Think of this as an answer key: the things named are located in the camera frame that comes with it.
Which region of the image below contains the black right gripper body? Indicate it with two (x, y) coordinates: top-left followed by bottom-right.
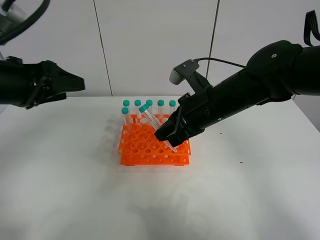
(172, 86), (225, 138)

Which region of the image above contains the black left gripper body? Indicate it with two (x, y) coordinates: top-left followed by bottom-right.
(24, 60), (67, 109)

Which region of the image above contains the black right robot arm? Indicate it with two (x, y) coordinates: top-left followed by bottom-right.
(155, 40), (320, 147)

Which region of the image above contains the green-capped test tube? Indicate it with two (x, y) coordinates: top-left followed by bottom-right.
(139, 104), (177, 153)

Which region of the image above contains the second row tube left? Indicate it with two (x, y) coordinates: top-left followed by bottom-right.
(121, 107), (132, 134)

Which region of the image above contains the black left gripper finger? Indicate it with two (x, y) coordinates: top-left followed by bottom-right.
(58, 68), (86, 93)

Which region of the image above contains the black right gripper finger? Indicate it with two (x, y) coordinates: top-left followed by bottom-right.
(154, 117), (180, 142)
(169, 129), (190, 147)

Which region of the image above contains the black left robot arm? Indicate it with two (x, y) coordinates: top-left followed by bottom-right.
(0, 56), (85, 110)

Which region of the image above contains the orange test tube rack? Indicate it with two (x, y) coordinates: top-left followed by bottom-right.
(117, 114), (191, 166)

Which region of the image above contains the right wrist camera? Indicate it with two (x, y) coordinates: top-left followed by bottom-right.
(169, 59), (200, 85)

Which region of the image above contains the black right camera cable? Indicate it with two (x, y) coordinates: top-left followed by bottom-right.
(196, 57), (247, 69)

